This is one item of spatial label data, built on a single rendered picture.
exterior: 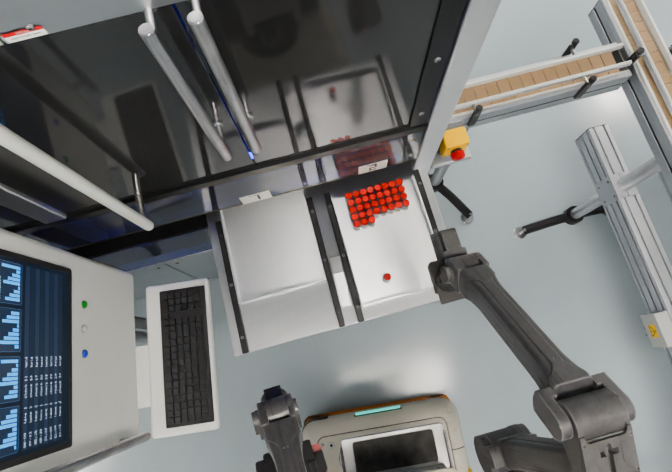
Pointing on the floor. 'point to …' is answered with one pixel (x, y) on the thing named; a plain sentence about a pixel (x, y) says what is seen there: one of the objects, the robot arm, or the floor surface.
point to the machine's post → (463, 56)
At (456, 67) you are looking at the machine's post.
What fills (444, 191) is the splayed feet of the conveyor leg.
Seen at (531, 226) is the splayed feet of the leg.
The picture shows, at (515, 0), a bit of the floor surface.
